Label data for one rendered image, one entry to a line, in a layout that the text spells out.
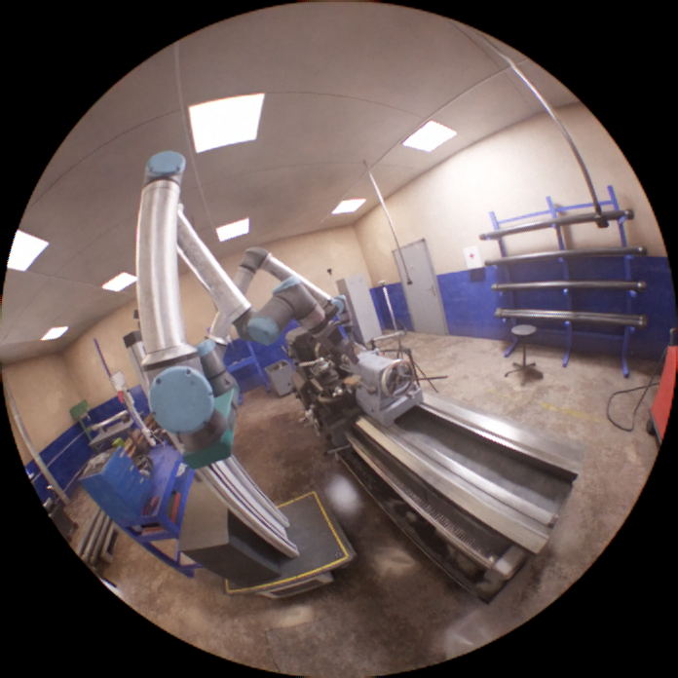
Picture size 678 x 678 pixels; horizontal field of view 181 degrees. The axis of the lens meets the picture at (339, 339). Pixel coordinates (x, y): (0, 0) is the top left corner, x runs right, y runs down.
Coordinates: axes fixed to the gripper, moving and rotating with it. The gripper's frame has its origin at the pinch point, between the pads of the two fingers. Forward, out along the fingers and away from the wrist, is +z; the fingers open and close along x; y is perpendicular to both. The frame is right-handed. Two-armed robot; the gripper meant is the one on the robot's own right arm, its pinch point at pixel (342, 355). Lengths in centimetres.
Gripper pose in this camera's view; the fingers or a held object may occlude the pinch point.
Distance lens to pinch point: 78.9
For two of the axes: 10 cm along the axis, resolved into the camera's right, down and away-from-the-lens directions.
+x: 5.5, 1.4, -8.2
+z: 5.5, 6.8, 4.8
